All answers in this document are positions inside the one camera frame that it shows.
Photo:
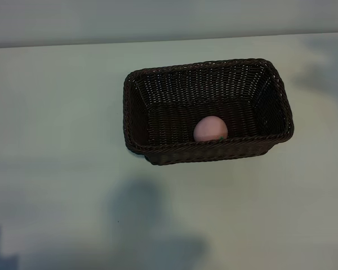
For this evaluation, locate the dark brown wicker basket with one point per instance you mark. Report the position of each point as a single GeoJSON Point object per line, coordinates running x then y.
{"type": "Point", "coordinates": [169, 112]}

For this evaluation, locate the pink peach with green leaf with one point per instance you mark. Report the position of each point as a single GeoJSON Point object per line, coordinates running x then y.
{"type": "Point", "coordinates": [209, 129]}

